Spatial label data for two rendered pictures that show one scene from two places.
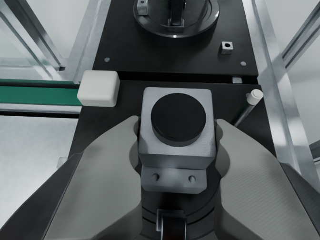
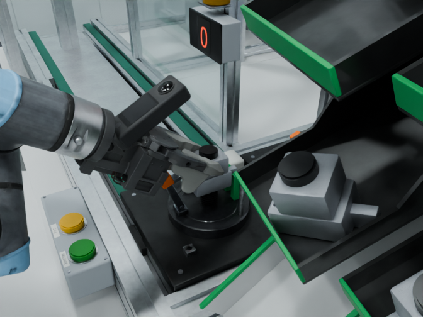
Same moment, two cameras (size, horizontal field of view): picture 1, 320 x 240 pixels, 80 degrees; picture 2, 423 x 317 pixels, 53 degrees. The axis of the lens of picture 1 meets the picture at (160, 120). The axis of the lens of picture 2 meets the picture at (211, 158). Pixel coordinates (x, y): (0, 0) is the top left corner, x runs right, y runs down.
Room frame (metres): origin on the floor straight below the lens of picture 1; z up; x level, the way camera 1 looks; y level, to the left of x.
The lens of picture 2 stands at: (-0.25, -0.47, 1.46)
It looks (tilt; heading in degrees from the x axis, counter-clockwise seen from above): 35 degrees down; 57
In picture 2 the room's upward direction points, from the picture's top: straight up
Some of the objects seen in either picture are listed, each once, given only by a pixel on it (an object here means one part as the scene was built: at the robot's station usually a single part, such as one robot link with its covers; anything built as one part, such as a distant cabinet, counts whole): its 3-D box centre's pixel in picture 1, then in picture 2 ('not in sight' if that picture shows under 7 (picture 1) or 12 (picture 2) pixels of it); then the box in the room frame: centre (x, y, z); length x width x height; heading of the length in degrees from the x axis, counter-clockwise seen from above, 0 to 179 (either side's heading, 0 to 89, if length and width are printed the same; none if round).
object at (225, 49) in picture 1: (226, 47); not in sight; (0.22, -0.10, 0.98); 0.02 x 0.02 x 0.01; 85
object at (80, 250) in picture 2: not in sight; (82, 251); (-0.16, 0.02, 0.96); 0.04 x 0.04 x 0.02
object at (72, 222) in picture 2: not in sight; (72, 224); (-0.16, 0.09, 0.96); 0.04 x 0.04 x 0.02
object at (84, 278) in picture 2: not in sight; (75, 237); (-0.16, 0.09, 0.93); 0.21 x 0.07 x 0.06; 85
